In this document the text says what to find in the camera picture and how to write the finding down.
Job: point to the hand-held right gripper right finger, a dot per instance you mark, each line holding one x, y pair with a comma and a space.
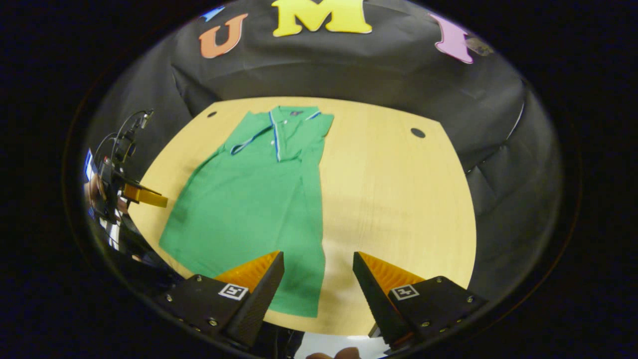
379, 304

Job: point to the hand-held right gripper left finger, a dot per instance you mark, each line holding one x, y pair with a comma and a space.
261, 301

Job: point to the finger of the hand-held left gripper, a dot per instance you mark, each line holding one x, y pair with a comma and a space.
144, 196

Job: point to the green T-shirt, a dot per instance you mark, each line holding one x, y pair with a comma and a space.
249, 209

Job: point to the computer monitor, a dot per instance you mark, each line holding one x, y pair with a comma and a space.
88, 167

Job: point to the black backdrop cloth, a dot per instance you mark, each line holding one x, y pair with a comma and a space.
349, 70

